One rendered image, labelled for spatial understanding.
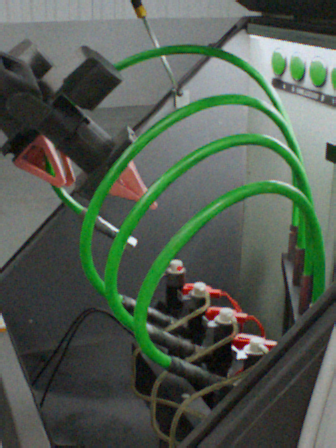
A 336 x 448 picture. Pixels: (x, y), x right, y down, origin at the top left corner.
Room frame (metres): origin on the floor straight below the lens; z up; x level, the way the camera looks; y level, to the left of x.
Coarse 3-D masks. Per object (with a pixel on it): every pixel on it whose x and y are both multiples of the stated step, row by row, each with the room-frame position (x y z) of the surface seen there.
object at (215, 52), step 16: (160, 48) 0.98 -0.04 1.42; (176, 48) 0.98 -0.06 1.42; (192, 48) 0.98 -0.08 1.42; (208, 48) 0.98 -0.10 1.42; (128, 64) 0.99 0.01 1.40; (240, 64) 0.98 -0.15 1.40; (256, 80) 0.98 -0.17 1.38; (272, 96) 0.97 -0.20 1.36; (48, 160) 0.99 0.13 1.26; (64, 192) 0.99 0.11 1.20; (80, 208) 0.99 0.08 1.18
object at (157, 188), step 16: (208, 144) 0.74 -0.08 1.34; (224, 144) 0.75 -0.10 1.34; (240, 144) 0.75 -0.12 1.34; (256, 144) 0.76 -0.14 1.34; (272, 144) 0.77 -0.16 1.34; (192, 160) 0.73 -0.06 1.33; (288, 160) 0.78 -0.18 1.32; (160, 176) 0.73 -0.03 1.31; (176, 176) 0.73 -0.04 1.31; (304, 176) 0.78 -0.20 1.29; (160, 192) 0.72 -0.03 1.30; (304, 192) 0.79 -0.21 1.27; (144, 208) 0.71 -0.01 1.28; (128, 224) 0.71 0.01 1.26; (128, 240) 0.71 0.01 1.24; (112, 256) 0.70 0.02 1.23; (112, 272) 0.70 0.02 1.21; (304, 272) 0.80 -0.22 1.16; (112, 288) 0.70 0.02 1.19; (304, 288) 0.79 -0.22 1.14; (112, 304) 0.70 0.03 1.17; (304, 304) 0.79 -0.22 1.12; (128, 320) 0.71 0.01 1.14; (160, 336) 0.72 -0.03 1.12; (176, 352) 0.73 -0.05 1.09; (192, 352) 0.73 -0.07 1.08
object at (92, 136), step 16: (80, 128) 0.86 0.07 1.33; (96, 128) 0.88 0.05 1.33; (128, 128) 0.91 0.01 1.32; (64, 144) 0.86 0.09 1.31; (80, 144) 0.86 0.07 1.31; (96, 144) 0.86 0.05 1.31; (112, 144) 0.88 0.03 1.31; (128, 144) 0.86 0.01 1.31; (80, 160) 0.86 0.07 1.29; (96, 160) 0.86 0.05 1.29; (112, 160) 0.86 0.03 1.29; (80, 176) 0.90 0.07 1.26; (80, 192) 0.85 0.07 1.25
